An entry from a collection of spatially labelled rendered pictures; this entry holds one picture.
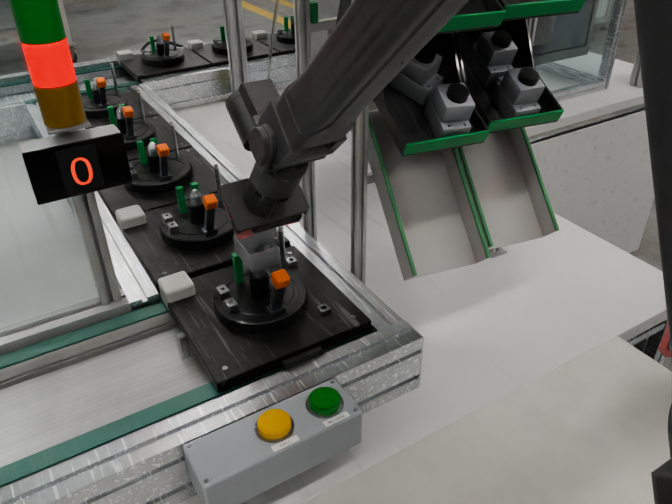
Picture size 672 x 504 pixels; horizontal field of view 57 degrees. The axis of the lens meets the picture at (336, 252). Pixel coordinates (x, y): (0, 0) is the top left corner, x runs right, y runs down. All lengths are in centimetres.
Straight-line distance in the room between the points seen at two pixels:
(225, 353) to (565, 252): 74
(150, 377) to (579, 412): 62
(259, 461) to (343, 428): 11
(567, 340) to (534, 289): 14
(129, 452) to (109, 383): 17
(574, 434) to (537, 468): 9
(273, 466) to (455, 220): 48
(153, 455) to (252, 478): 12
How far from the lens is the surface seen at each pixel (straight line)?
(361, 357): 85
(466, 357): 102
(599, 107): 213
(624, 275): 129
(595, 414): 99
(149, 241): 112
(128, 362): 96
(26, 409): 95
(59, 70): 81
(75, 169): 85
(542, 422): 95
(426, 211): 99
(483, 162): 108
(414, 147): 85
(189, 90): 204
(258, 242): 86
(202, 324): 91
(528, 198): 110
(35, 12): 80
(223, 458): 75
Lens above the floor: 154
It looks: 33 degrees down
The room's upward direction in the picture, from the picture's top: 1 degrees counter-clockwise
